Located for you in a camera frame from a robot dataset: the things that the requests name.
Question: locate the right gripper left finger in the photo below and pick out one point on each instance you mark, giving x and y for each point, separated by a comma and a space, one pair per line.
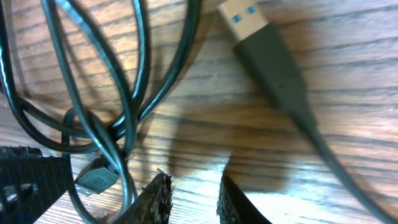
153, 205

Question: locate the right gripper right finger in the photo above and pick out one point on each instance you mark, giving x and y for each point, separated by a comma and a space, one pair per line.
234, 207

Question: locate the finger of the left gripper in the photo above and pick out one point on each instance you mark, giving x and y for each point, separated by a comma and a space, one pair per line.
31, 183

